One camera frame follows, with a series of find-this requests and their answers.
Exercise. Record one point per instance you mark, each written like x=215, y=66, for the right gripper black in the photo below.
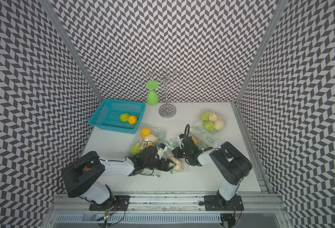
x=176, y=155

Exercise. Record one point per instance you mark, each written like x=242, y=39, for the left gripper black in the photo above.
x=162, y=167

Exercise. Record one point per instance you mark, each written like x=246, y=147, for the zip-top bag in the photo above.
x=205, y=138
x=160, y=135
x=173, y=143

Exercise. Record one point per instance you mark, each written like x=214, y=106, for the cream pear bag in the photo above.
x=219, y=124
x=177, y=165
x=151, y=138
x=213, y=117

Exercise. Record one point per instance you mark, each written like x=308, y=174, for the yellow pear bag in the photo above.
x=145, y=132
x=132, y=120
x=195, y=141

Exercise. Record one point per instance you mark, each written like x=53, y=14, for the green pear bag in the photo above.
x=124, y=117
x=205, y=116
x=136, y=148
x=209, y=126

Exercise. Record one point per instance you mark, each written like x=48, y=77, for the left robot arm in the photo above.
x=80, y=178

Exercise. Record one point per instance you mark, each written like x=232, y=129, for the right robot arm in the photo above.
x=231, y=163

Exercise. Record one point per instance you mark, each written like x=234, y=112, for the chrome glass holder stand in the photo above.
x=165, y=78

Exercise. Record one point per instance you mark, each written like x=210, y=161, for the green plastic wine glass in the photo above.
x=152, y=97

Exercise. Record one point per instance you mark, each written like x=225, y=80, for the teal plastic basket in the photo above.
x=107, y=115

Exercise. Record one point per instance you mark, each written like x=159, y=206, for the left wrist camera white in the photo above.
x=162, y=148

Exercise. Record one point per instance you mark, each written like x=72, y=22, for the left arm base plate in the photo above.
x=113, y=203

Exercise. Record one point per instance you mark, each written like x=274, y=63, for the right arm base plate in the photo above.
x=218, y=203

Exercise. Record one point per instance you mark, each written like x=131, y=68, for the aluminium front rail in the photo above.
x=164, y=202

